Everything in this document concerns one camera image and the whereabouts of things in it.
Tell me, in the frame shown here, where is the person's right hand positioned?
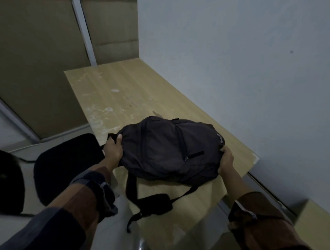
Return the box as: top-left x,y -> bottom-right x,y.
218,145 -> 235,178

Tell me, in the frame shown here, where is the person's left hand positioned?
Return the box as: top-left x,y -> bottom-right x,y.
103,134 -> 124,168

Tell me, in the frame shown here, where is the black backpack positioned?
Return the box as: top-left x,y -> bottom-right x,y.
100,116 -> 226,234

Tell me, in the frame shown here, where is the person's right forearm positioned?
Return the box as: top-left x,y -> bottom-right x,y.
222,172 -> 314,250

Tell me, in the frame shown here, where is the person's left forearm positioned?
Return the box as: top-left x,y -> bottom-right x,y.
0,158 -> 120,250

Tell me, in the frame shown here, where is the black padded chair seat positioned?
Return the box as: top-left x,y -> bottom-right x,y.
34,133 -> 105,207

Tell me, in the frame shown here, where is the small brown cardboard panel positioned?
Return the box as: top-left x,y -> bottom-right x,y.
81,0 -> 140,65

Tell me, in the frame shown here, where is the large brown cardboard panel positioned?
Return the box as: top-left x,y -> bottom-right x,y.
0,0 -> 91,140

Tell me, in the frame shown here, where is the black chair backrest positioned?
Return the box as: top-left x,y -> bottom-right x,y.
0,150 -> 25,216

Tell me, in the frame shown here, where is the black floor cable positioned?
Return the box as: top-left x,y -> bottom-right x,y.
10,147 -> 37,163

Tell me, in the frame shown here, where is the white metal frame post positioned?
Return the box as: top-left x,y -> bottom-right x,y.
71,0 -> 97,67

